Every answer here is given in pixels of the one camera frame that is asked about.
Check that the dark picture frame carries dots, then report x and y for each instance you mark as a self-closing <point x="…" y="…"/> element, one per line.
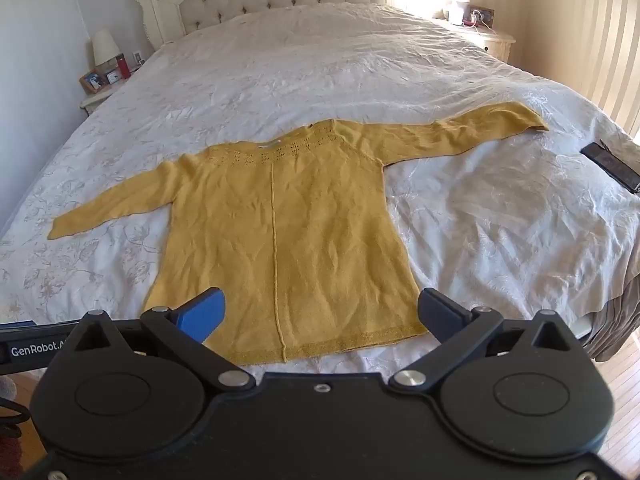
<point x="482" y="16"/>

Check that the small clock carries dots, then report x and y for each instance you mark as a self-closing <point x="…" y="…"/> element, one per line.
<point x="113" y="77"/>

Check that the red bottle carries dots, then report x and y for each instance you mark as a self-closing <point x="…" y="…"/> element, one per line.
<point x="123" y="66"/>

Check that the white floral bedspread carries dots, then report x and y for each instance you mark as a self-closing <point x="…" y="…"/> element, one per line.
<point x="350" y="85"/>

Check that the yellow knit sweater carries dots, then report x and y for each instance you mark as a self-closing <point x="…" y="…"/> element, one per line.
<point x="300" y="235"/>

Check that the black flat device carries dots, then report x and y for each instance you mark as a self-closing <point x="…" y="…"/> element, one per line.
<point x="612" y="165"/>

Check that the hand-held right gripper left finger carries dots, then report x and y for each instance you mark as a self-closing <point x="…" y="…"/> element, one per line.
<point x="202" y="317"/>

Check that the grey bed skirt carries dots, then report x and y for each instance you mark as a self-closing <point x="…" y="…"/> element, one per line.
<point x="617" y="320"/>

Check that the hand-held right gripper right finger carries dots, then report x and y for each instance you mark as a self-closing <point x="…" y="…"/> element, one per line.
<point x="442" y="316"/>

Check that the wooden photo frame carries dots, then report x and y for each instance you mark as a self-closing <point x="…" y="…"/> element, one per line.
<point x="92" y="81"/>

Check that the cream nightstand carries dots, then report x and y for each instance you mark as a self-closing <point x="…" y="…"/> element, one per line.
<point x="500" y="42"/>
<point x="95" y="102"/>

